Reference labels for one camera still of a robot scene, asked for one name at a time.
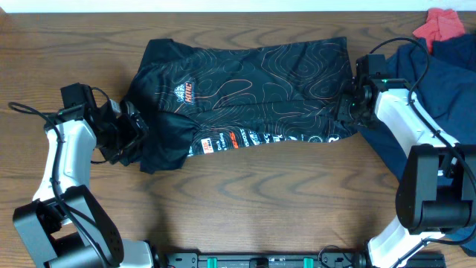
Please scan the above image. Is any black patterned cycling jersey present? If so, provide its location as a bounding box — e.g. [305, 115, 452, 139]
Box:
[125, 37, 354, 173]

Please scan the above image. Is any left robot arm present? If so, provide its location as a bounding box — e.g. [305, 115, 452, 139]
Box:
[8, 83, 160, 268]

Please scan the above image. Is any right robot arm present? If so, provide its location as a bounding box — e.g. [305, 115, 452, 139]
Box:
[335, 54, 475, 267]

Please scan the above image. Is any navy blue garment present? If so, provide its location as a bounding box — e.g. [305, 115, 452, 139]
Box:
[356, 33, 476, 258]

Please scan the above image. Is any red cloth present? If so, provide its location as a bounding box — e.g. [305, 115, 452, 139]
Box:
[413, 8, 466, 54]

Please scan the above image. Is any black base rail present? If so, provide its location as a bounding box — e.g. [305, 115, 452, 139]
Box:
[72, 252, 446, 268]

